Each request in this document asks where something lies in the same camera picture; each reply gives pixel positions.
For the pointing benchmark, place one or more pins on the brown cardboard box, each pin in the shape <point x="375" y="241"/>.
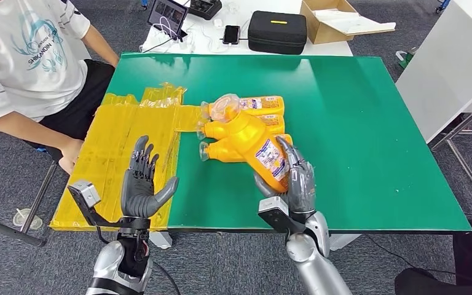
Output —
<point x="321" y="32"/>

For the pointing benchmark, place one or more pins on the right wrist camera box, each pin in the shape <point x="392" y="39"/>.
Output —
<point x="274" y="211"/>

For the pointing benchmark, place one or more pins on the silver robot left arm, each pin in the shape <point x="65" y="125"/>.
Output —
<point x="105" y="260"/>

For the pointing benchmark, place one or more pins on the black tablet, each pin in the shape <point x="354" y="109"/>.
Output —
<point x="166" y="14"/>

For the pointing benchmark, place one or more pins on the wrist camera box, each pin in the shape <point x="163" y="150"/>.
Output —
<point x="274" y="211"/>
<point x="85" y="193"/>

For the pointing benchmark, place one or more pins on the white foam sheet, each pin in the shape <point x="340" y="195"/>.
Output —
<point x="354" y="22"/>

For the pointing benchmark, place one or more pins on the person's left forearm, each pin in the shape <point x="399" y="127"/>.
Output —
<point x="101" y="47"/>

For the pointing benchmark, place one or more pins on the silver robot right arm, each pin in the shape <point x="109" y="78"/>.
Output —
<point x="313" y="264"/>

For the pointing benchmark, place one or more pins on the orange detergent bottle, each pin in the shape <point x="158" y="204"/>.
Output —
<point x="224" y="152"/>
<point x="268" y="105"/>
<point x="248" y="134"/>
<point x="215" y="130"/>

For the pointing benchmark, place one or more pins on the white side table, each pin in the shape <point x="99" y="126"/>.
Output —
<point x="443" y="69"/>

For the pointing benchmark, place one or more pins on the black zip case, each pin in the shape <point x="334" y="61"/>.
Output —
<point x="277" y="34"/>

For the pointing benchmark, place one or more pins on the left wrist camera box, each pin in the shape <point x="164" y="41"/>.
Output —
<point x="85" y="193"/>

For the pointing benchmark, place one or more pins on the black controller device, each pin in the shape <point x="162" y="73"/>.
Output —
<point x="205" y="8"/>

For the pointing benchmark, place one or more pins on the metal stool frame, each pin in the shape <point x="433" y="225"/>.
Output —
<point x="8" y="230"/>

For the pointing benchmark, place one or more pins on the green top table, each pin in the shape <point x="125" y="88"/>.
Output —
<point x="362" y="142"/>

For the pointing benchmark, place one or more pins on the clear plastic cup lid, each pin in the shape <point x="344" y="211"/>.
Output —
<point x="27" y="220"/>

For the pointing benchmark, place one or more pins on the person's right hand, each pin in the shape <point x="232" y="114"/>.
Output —
<point x="71" y="154"/>

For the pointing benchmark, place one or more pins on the green and white object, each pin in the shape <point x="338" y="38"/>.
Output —
<point x="407" y="59"/>

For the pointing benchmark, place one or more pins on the white desk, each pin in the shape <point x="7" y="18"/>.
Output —
<point x="333" y="49"/>

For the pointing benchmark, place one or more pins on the person's right forearm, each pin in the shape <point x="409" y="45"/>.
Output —
<point x="28" y="132"/>

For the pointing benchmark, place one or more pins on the black smartphone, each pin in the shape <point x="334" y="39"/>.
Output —
<point x="232" y="34"/>

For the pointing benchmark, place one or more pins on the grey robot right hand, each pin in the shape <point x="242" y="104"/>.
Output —
<point x="303" y="187"/>

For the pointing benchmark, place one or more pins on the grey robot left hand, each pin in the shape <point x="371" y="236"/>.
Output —
<point x="138" y="195"/>

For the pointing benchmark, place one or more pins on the yellow taped cardboard mat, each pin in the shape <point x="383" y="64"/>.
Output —
<point x="114" y="138"/>

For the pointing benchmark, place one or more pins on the blue cart frame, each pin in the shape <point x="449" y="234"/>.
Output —
<point x="443" y="5"/>

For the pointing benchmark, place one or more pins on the small white charger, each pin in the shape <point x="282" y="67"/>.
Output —
<point x="218" y="23"/>

